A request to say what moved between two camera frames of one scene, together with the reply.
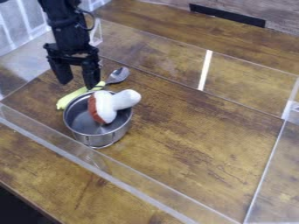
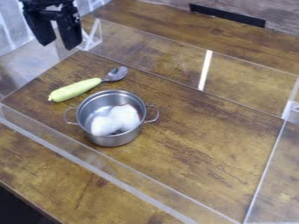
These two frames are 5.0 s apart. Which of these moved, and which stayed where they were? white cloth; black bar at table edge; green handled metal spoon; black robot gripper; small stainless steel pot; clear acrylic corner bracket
Moved: green handled metal spoon; white cloth; small stainless steel pot; black robot gripper
Stayed: black bar at table edge; clear acrylic corner bracket
